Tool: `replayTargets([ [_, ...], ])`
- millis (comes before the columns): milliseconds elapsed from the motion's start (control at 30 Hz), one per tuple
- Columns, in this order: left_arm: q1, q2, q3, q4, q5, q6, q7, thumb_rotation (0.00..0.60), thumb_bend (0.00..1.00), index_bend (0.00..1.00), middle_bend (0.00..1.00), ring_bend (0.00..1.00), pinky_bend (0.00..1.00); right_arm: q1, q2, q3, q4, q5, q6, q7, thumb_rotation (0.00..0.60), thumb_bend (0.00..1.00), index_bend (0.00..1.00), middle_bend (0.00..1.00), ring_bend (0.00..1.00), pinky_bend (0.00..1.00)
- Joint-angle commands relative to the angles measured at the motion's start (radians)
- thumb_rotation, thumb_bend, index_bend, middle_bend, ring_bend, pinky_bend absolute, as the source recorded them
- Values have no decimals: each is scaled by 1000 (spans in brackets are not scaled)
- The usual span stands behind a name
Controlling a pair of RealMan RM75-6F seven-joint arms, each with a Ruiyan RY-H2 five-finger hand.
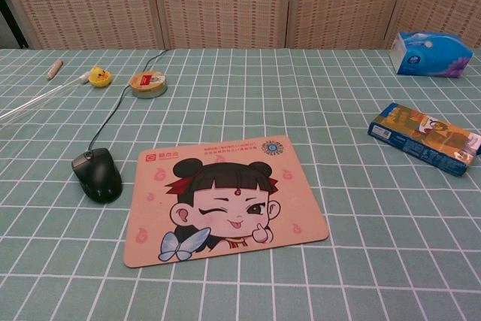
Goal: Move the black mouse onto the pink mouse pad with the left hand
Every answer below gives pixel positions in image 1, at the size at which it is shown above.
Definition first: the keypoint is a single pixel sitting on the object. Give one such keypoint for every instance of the beige cork-tipped stick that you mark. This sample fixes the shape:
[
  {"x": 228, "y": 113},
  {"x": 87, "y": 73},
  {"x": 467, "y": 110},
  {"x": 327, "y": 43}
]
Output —
[{"x": 53, "y": 69}]

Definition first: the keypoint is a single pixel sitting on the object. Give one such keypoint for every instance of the blue and orange carton box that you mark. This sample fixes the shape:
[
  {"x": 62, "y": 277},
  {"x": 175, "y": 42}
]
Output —
[{"x": 424, "y": 138}]

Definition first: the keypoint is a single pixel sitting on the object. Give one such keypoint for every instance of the yellow duck toy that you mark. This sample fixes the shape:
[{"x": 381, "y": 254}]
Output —
[{"x": 99, "y": 76}]

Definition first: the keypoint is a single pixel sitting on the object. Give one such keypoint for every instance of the clear plastic tube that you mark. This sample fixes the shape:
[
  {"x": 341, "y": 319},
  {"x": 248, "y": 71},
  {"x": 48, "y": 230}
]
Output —
[{"x": 37, "y": 99}]

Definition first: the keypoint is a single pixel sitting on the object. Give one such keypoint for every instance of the blue tissue box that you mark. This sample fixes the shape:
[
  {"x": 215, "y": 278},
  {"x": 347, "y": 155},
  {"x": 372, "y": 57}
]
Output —
[{"x": 430, "y": 56}]

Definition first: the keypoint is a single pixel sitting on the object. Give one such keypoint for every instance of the green checked tablecloth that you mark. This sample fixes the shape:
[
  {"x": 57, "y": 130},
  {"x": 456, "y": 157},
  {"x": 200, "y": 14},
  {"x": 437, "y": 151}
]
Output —
[{"x": 338, "y": 261}]

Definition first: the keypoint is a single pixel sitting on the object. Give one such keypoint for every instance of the round yellow tape roll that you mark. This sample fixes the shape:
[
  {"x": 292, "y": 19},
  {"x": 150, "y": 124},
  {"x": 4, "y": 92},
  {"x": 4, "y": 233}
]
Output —
[{"x": 147, "y": 85}]

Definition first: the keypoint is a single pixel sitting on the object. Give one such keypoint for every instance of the cartoon girl mouse pad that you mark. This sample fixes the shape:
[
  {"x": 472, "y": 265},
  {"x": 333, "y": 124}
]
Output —
[{"x": 225, "y": 200}]

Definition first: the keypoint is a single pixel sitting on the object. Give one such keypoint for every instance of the woven bamboo folding screen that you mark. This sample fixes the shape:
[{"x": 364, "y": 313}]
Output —
[{"x": 225, "y": 1}]

